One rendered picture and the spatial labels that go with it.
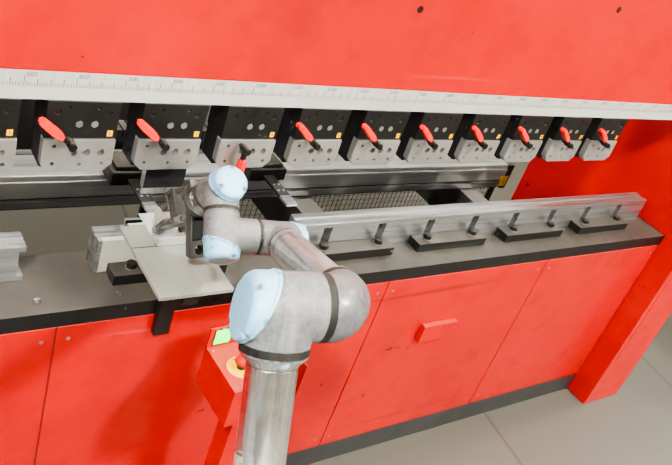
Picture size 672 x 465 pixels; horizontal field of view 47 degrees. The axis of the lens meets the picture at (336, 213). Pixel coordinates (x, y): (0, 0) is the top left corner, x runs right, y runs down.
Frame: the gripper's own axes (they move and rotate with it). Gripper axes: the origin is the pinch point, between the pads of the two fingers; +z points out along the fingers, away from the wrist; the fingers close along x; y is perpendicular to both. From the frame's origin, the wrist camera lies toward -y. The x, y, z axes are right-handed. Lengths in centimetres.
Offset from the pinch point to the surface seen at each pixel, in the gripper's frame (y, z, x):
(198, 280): -13.9, -10.5, -0.7
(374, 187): 16, 27, -88
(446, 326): -34, 24, -104
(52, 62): 28, -30, 31
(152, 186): 10.4, -3.9, 3.9
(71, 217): 47, 171, -31
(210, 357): -30.8, 5.0, -7.9
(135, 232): 0.9, 1.9, 7.4
